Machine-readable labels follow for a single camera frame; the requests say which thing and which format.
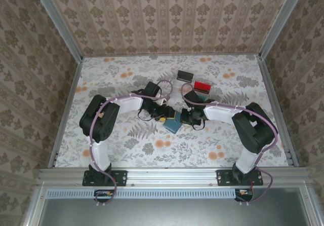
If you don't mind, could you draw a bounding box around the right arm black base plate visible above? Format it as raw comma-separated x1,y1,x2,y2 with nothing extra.
216,169,264,187

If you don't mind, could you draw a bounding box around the blue leather card holder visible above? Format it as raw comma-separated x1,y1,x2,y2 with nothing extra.
163,116,183,135

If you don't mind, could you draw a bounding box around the aluminium mounting rail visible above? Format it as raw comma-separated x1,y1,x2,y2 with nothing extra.
37,167,309,186

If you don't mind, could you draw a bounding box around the black electronics board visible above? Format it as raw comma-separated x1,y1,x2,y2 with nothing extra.
94,189,115,204
234,188,254,203

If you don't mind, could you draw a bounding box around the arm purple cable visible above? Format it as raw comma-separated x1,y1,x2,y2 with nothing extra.
90,80,175,208
181,83,278,206

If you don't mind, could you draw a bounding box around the aluminium table side rail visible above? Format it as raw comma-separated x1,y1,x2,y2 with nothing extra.
255,55,300,168
47,57,84,168

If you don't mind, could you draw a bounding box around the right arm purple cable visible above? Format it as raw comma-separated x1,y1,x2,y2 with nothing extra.
181,83,278,206

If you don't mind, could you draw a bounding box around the teal card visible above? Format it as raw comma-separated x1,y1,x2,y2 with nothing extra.
198,93,215,103

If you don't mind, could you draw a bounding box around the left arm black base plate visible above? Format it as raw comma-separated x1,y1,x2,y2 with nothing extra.
82,169,128,187

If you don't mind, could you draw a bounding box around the grey slotted cable duct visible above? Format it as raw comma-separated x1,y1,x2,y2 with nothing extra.
47,188,237,200

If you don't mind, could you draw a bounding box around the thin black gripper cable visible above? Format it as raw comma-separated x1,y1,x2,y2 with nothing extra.
191,118,205,132
137,107,153,121

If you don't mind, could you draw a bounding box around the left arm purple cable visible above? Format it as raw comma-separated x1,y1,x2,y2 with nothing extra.
90,80,175,208

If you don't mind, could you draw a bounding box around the grey metal sheet panel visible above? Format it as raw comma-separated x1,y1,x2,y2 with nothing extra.
37,198,313,226

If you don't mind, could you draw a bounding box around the aluminium frame post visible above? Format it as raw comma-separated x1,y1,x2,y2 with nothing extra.
29,0,85,61
258,0,310,61

